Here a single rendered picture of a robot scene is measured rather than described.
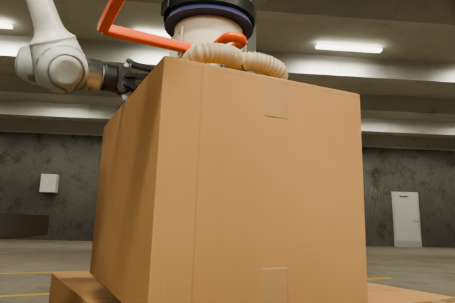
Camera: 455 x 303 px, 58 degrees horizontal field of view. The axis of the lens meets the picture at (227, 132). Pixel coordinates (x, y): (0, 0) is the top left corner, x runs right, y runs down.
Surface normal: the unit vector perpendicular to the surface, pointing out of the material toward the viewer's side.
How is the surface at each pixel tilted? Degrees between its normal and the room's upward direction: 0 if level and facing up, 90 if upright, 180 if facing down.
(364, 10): 90
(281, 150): 91
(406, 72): 90
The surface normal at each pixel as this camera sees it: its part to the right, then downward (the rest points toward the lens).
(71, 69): 0.48, 0.31
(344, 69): 0.11, -0.21
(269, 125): 0.43, -0.18
